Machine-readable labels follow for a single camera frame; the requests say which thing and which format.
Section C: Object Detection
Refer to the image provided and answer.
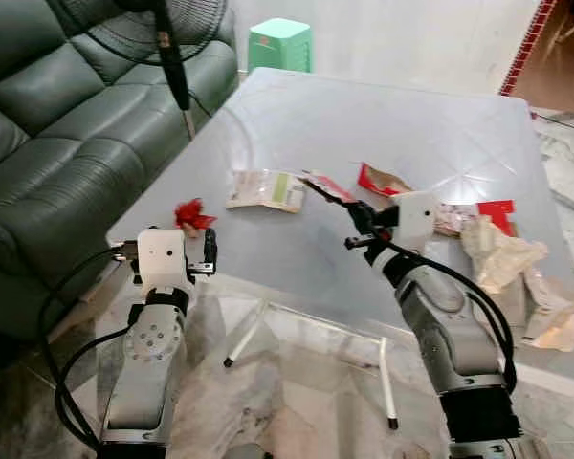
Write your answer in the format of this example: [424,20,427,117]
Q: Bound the white green paper packet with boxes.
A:
[226,169,309,214]

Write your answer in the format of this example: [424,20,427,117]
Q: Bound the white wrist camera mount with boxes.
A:
[395,191,437,251]
[136,228,190,291]

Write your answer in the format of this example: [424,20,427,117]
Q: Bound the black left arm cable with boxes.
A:
[38,247,140,450]

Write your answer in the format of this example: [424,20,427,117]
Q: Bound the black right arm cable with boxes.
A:
[364,239,518,393]

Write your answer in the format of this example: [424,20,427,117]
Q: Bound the dark green leather sofa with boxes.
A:
[0,0,240,345]

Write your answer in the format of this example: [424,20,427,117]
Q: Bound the red white snack packet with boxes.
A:
[299,171,357,205]

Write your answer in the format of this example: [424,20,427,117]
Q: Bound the brick pattern pillar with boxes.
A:
[500,0,558,97]

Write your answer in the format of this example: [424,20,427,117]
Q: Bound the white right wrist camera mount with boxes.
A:
[395,191,437,251]

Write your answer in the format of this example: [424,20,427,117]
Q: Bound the red brown torn wrapper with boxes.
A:
[356,162,414,198]

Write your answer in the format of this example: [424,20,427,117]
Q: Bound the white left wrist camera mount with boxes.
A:
[136,228,190,291]

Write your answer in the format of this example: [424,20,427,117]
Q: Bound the white folding table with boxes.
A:
[105,67,574,429]

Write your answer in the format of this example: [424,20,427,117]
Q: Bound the green plastic stool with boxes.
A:
[247,18,314,75]

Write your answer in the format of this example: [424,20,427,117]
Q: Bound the printed wrapper with red flap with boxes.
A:
[430,199,518,238]

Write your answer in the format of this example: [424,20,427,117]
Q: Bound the red crumpled wrapper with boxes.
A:
[174,198,217,231]

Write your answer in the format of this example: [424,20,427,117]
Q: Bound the black standing fan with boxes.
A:
[55,0,231,141]

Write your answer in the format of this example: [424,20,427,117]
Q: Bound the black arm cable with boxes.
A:
[38,247,140,450]
[364,239,518,393]

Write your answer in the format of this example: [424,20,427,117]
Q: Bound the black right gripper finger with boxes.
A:
[306,179,376,232]

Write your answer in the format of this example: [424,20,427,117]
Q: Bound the crumpled beige paper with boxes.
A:
[459,215,549,295]

